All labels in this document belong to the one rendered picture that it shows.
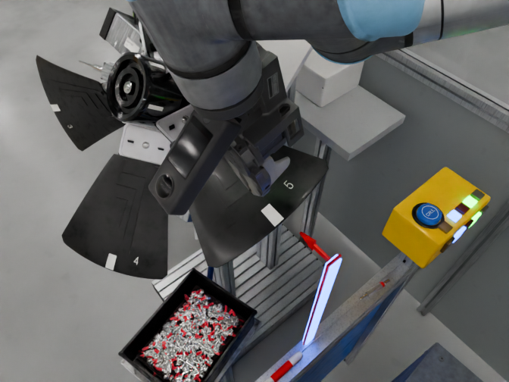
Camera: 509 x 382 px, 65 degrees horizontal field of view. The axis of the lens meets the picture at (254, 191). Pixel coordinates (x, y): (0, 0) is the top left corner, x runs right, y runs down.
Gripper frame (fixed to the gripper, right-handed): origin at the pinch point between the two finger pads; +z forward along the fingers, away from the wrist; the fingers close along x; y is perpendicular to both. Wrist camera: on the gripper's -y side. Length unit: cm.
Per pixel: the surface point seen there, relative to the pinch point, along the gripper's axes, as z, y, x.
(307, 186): 5.2, 6.7, -2.4
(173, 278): 111, -34, 53
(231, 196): 4.9, -2.2, 4.4
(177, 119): 6.0, 0.5, 23.6
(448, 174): 27.0, 32.3, -10.7
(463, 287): 108, 44, -27
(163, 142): 12.3, -3.5, 27.0
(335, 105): 53, 44, 31
